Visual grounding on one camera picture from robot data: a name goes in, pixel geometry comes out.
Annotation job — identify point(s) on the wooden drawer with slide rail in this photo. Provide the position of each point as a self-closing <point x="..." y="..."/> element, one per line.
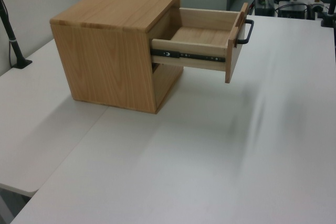
<point x="199" y="35"/>

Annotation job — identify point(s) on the wooden drawer cabinet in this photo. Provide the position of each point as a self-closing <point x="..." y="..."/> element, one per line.
<point x="105" y="51"/>

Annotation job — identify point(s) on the black desktop device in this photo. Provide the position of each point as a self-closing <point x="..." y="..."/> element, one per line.
<point x="263" y="6"/>

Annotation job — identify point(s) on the black electronics box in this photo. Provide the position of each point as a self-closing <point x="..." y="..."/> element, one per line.
<point x="292" y="11"/>

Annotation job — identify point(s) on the black pole with white band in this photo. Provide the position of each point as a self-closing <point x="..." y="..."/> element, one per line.
<point x="11" y="37"/>

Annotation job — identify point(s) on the black clamp stand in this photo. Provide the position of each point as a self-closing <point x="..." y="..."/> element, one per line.
<point x="330" y="11"/>

